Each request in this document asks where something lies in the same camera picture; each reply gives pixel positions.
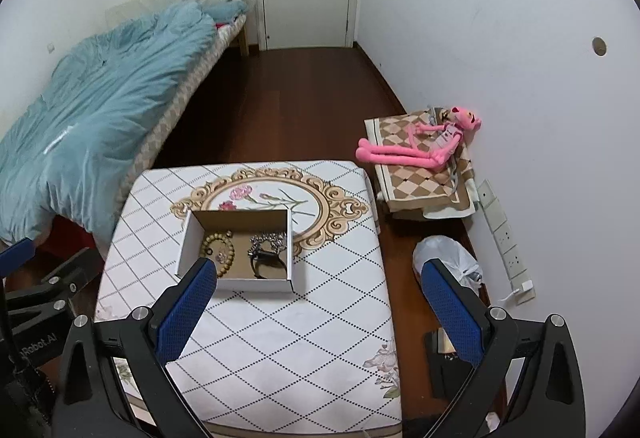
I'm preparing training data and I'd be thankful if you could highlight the teal pillow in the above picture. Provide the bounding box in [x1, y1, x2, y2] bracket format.
[205, 0, 249, 21]

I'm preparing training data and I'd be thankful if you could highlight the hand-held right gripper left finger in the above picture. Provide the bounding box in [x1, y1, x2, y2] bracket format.
[52, 258, 218, 438]

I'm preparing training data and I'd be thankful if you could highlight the wooden bead bracelet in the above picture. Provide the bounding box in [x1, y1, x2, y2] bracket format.
[201, 230, 236, 269]

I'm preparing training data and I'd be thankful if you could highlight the pink plush toy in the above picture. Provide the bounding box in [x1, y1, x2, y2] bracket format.
[355, 106, 484, 171]

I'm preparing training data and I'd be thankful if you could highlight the cardboard box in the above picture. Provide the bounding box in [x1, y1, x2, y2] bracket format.
[175, 208, 294, 294]

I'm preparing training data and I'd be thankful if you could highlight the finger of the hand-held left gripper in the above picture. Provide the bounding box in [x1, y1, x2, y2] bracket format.
[0, 238, 36, 279]
[4, 246, 104, 335]

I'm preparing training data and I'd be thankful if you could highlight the tissue box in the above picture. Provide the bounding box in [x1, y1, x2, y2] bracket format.
[435, 329, 457, 357]

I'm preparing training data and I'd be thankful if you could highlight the white power strip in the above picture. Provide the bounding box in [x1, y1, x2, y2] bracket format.
[477, 180, 531, 285]

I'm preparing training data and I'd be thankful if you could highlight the light blue duvet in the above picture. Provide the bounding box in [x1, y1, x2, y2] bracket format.
[0, 1, 219, 245]

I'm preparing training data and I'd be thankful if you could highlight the brown checked folded blanket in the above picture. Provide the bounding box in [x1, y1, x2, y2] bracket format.
[363, 106, 479, 221]

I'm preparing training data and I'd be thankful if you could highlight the black box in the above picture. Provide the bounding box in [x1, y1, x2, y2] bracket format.
[424, 329, 470, 402]

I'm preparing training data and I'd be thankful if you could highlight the bed with patterned mattress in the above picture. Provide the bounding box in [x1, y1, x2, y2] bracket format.
[0, 0, 251, 249]

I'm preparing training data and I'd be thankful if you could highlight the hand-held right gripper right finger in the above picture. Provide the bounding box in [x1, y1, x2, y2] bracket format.
[420, 259, 587, 438]

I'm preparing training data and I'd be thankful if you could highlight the black wristband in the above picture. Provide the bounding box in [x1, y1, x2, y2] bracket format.
[248, 252, 287, 280]

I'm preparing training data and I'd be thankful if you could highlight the diamond patterned tablecloth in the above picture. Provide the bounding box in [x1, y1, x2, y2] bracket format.
[94, 160, 403, 434]

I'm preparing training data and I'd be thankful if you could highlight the white plastic bag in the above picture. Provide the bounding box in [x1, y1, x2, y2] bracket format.
[412, 235, 485, 299]

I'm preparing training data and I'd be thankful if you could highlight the chunky silver chain bracelet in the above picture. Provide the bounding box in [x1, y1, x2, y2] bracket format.
[248, 233, 272, 259]

